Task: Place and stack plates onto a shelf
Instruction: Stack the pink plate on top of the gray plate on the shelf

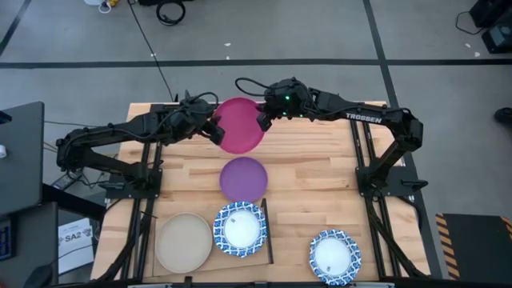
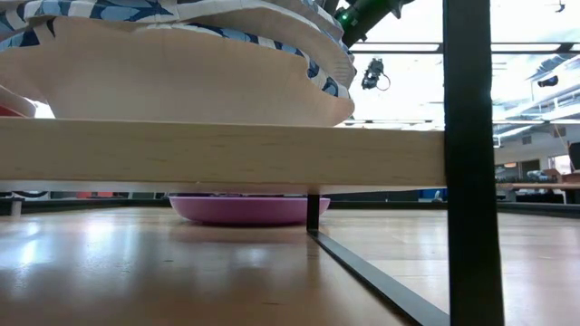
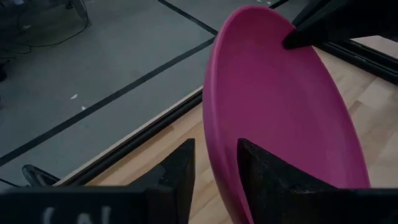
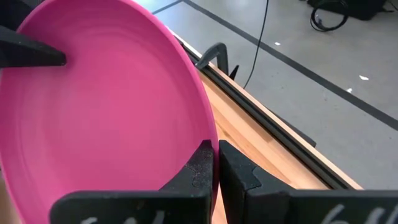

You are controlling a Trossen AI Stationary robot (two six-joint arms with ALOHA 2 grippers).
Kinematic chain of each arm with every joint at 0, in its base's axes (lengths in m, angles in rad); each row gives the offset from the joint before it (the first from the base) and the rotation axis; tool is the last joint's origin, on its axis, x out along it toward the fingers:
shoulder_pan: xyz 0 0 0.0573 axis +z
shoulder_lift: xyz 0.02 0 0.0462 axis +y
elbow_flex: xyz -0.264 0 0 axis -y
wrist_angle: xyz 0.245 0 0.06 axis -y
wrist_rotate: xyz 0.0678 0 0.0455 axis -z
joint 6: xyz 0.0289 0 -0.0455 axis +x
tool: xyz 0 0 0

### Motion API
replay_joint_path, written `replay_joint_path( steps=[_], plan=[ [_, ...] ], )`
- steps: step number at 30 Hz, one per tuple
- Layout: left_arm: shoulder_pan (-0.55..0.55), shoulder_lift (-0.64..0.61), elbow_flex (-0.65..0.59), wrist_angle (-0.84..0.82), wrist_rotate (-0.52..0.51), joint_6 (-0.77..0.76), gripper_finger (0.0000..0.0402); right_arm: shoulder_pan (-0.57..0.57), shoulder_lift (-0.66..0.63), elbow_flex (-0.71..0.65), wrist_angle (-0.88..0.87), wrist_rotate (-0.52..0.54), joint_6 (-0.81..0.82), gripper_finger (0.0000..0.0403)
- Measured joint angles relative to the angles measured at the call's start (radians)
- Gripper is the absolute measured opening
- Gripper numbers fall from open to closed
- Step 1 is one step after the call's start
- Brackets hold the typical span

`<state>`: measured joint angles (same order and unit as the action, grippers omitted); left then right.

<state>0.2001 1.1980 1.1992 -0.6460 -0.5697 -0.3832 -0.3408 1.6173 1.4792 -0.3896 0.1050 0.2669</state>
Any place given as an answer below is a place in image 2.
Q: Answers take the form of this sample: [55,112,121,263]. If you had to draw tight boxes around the purple plastic plate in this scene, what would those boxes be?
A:
[169,194,332,227]

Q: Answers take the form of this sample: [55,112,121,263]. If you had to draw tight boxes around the long wooden room table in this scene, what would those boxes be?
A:
[496,181,580,205]

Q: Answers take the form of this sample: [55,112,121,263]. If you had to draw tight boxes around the beige plastic plate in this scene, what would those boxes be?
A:
[0,84,38,120]

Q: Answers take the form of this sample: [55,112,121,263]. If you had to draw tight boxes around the black metal rig frame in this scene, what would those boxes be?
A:
[0,0,580,219]

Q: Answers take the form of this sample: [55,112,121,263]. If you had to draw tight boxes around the blue object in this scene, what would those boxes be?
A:
[417,187,446,203]

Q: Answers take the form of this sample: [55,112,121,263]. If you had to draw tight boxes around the wooden shelf with black frame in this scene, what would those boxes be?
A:
[0,0,507,326]

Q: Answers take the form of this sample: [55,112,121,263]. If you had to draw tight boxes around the small black hanging device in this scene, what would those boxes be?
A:
[361,57,392,91]

